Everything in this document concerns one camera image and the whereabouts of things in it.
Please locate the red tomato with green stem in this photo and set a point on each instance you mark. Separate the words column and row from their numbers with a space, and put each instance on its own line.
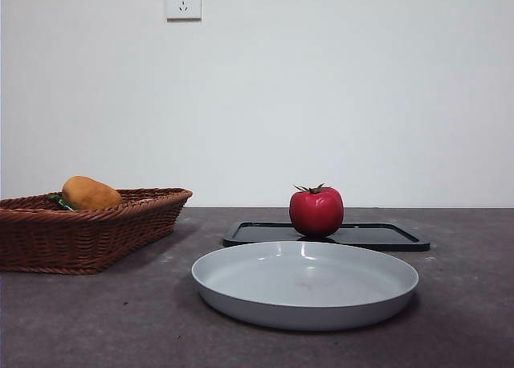
column 317, row 213

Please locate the yellow-brown potato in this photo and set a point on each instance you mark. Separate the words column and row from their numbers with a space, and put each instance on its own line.
column 90, row 193

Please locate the dark rectangular tray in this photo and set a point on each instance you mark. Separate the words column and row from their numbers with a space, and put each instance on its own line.
column 381, row 237

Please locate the pale grey round plate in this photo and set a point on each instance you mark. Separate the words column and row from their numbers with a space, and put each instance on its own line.
column 305, row 287

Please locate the green vegetable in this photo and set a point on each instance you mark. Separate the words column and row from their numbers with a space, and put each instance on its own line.
column 62, row 202

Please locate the white wall socket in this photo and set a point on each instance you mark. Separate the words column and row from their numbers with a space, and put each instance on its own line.
column 184, row 1

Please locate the brown woven wicker basket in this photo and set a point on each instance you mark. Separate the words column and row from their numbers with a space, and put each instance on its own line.
column 80, row 235

